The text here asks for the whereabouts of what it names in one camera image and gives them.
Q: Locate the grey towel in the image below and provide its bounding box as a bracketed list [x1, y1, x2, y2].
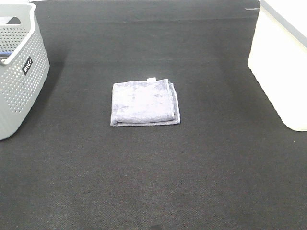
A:
[110, 78, 181, 127]

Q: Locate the black fabric table mat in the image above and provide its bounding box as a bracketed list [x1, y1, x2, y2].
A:
[0, 0, 307, 230]

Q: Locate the white plastic storage bin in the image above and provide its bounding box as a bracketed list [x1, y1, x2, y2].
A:
[248, 0, 307, 132]

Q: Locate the grey perforated laundry basket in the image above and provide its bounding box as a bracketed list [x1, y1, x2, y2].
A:
[0, 0, 50, 139]

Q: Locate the blue cloth in basket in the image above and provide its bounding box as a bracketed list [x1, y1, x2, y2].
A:
[0, 51, 12, 58]

